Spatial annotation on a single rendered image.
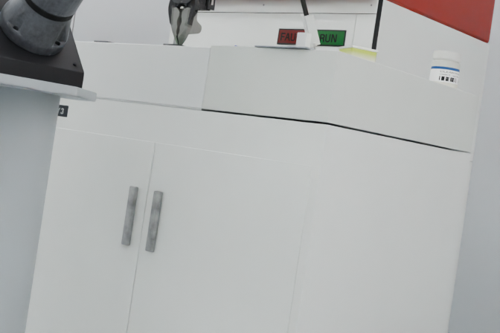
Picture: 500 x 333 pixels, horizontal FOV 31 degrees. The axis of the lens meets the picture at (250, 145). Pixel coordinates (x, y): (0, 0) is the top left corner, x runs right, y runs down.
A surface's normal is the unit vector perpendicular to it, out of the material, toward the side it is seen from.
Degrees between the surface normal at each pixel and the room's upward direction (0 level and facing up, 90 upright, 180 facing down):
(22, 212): 90
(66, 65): 46
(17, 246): 90
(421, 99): 90
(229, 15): 90
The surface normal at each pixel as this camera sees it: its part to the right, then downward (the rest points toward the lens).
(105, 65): -0.65, -0.11
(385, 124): 0.75, 0.11
